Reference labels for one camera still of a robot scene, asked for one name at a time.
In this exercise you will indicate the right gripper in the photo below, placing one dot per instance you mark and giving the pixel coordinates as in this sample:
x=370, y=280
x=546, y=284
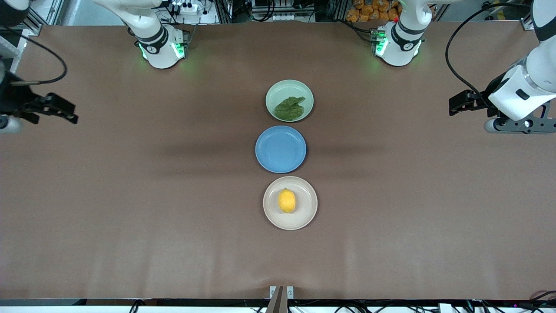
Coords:
x=13, y=100

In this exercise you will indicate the aluminium corner profile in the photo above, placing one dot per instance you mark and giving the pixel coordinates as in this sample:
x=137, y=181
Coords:
x=527, y=24

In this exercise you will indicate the pale green plate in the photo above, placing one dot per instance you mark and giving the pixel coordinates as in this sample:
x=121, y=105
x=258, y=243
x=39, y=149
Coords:
x=286, y=87

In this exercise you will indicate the blue plate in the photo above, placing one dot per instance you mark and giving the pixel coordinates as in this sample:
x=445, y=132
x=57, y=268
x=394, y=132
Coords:
x=280, y=150

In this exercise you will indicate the aluminium frame post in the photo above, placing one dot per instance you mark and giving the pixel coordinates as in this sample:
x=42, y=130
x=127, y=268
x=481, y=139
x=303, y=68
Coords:
x=41, y=17

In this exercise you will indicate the orange snack bag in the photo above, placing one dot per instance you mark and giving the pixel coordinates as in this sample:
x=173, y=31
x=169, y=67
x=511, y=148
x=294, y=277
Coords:
x=369, y=11

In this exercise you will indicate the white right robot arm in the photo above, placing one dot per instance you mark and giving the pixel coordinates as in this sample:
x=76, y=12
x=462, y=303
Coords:
x=158, y=52

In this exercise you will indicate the beige plate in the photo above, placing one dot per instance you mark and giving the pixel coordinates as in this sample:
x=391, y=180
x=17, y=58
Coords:
x=304, y=208

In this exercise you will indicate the yellow lemon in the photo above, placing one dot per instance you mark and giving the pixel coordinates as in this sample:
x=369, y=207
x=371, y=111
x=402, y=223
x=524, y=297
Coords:
x=286, y=202

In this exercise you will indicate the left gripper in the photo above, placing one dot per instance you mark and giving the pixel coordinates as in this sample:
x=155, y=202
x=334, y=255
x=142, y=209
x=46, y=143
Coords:
x=480, y=101

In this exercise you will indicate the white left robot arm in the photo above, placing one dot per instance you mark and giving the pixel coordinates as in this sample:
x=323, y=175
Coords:
x=402, y=48

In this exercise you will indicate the green lettuce leaf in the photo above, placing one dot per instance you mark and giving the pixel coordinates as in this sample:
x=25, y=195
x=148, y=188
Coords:
x=289, y=109

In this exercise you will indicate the white power strip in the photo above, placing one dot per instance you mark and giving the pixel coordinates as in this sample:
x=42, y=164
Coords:
x=184, y=7

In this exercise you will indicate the metal table edge bracket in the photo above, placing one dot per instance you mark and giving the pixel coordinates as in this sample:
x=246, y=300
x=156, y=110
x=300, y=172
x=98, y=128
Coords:
x=281, y=298

